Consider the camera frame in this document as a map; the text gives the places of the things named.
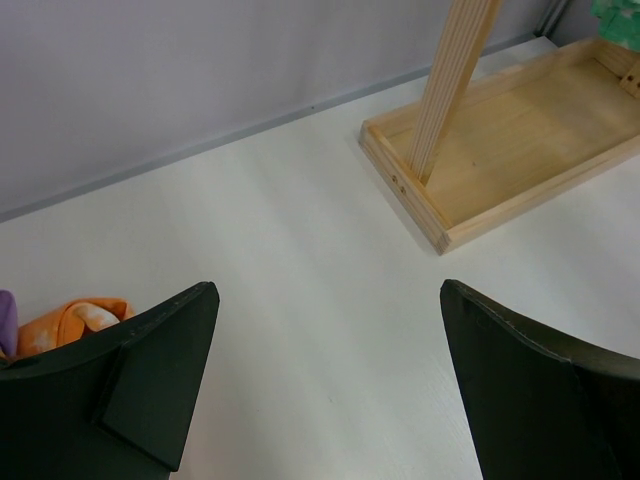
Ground purple trousers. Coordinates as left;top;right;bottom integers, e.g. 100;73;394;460
0;290;18;357

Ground right aluminium frame post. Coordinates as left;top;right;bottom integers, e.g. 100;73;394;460
533;0;571;37

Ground wooden clothes rack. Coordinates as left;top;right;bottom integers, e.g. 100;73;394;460
359;1;639;254

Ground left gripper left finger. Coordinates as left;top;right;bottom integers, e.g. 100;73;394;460
1;282;220;479

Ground green trousers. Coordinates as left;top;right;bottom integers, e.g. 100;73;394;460
591;0;640;52

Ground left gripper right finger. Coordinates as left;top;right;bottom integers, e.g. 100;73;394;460
440;280;639;479

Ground orange white garment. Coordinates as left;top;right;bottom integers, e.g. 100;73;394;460
16;297;134;359

